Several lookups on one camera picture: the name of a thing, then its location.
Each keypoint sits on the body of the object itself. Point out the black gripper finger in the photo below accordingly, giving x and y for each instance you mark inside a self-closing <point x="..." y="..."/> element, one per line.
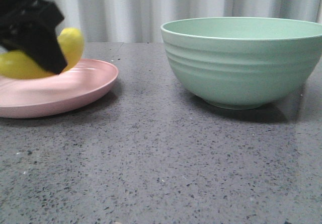
<point x="47" y="53"/>

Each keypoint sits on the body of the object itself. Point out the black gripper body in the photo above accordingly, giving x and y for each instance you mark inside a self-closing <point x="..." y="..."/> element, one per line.
<point x="29" y="24"/>

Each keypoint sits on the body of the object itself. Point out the yellow banana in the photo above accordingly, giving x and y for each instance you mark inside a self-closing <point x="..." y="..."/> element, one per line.
<point x="16" y="64"/>

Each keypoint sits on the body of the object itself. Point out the pink plate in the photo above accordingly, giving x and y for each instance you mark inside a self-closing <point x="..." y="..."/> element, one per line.
<point x="85" y="83"/>

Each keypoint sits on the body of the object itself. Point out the green bowl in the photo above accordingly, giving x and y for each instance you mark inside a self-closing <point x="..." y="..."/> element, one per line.
<point x="242" y="62"/>

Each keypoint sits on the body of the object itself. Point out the white curtain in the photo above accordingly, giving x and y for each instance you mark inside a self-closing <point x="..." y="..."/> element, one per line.
<point x="134" y="21"/>

